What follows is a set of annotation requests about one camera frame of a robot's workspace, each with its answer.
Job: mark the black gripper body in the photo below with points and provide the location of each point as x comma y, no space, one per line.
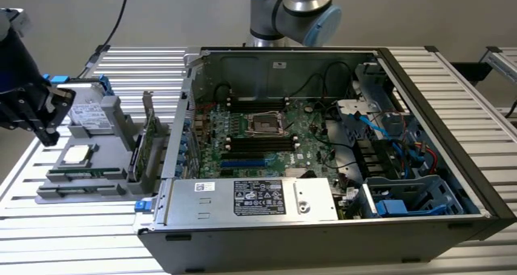
17,66

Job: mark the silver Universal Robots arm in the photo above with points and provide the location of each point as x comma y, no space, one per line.
298,5

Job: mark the green RAM stick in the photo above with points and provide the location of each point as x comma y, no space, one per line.
82,174

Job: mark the black RAM slot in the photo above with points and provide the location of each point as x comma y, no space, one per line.
262,146
262,139
258,103
262,142
258,109
258,106
262,150
258,100

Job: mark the hard disk with blue carrier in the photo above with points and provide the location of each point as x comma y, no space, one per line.
90,111

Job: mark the silver CPU chip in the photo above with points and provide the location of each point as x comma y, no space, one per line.
77,154

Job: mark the grey parts rack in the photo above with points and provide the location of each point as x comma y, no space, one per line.
109,154

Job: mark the green graphics card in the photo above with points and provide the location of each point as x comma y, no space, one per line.
145,135

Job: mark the blue case latch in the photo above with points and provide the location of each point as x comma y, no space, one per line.
141,205

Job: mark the blue expansion slot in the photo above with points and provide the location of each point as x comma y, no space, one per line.
244,164

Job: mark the short black expansion slot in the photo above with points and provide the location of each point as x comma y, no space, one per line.
240,172

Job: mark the silver power supply unit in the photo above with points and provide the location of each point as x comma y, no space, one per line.
225,205

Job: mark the green motherboard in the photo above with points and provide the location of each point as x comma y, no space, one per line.
306,141

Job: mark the silver chipset heat sink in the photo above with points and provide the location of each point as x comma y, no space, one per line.
298,172

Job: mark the black open PC case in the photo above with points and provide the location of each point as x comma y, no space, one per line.
282,244

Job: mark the grey metal disk bay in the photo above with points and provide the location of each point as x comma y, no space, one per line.
373,96

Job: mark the blue disk caddy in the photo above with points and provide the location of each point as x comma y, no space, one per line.
391,208

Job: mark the grey plastic drive cage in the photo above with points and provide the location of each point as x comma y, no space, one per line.
427,190

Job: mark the CPU socket with metal frame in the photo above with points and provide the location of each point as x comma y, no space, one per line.
264,124

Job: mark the aluminium side table frame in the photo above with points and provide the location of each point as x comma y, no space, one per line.
501,63

